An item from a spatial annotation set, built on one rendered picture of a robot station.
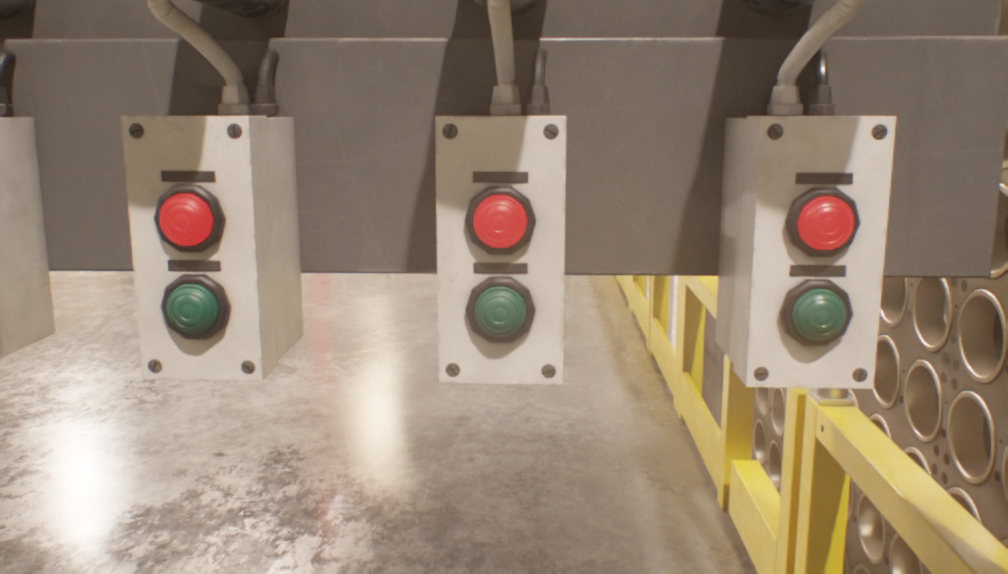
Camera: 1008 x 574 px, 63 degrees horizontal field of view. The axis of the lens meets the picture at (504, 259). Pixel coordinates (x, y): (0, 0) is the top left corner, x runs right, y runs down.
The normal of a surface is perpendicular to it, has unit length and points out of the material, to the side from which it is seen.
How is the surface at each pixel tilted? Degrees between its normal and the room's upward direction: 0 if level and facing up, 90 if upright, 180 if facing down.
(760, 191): 90
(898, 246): 90
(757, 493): 0
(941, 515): 0
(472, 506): 0
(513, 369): 90
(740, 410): 90
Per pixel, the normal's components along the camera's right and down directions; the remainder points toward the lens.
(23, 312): 1.00, 0.00
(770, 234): -0.04, 0.18
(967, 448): -0.04, -0.46
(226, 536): 0.00, -0.98
